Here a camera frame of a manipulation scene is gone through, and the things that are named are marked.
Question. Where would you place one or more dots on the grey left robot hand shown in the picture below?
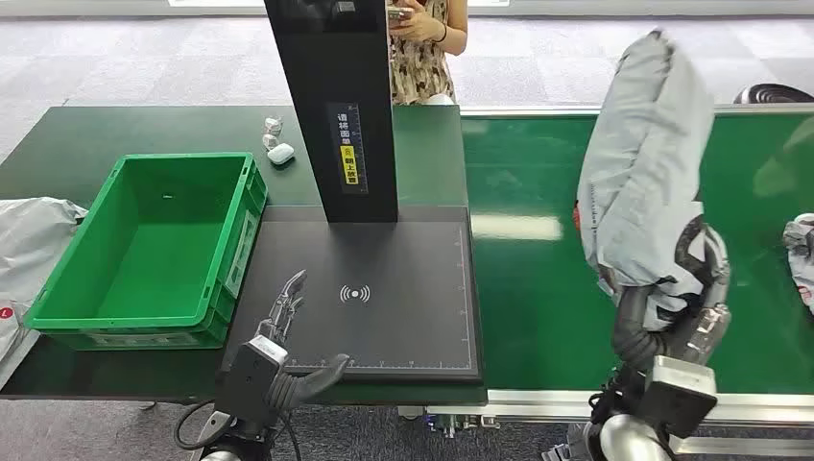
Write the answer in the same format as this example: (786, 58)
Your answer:
(289, 305)

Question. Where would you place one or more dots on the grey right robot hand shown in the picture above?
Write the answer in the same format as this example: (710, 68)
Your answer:
(715, 299)

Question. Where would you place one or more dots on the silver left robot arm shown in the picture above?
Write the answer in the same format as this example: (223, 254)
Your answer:
(219, 439)

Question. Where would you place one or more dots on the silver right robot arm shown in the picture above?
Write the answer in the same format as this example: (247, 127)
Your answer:
(629, 442)

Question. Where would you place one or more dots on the black inbound scanner machine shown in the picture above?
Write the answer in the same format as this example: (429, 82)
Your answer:
(381, 331)

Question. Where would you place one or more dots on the grey crumpled package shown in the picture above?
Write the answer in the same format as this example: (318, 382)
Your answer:
(802, 254)

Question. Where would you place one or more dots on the green conveyor belt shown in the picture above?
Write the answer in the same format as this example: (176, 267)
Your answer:
(528, 305)

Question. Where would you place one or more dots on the grey package with red sticker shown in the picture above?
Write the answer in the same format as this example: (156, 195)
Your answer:
(32, 248)

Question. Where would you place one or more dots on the green plastic crate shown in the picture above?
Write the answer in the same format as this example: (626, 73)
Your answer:
(159, 254)

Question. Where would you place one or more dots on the white earbuds case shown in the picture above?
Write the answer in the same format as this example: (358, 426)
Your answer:
(280, 154)

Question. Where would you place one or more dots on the yellow black label sticker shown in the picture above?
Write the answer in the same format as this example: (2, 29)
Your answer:
(348, 165)

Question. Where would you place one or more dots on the black ribbed coil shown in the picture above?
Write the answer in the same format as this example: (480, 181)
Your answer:
(773, 94)

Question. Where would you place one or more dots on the white rounded object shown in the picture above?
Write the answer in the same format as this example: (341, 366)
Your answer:
(439, 100)

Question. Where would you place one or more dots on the dark green table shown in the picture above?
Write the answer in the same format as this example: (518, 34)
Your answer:
(76, 133)

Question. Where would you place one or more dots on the person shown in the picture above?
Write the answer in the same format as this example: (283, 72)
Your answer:
(420, 63)

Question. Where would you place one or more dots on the person's phone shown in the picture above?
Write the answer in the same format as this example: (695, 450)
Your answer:
(397, 13)

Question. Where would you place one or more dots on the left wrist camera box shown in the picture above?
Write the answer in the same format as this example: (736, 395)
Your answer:
(248, 382)

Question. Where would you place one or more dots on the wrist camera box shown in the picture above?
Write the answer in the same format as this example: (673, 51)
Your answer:
(677, 394)
(248, 382)

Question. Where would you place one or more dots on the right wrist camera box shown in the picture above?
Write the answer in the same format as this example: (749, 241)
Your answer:
(677, 394)

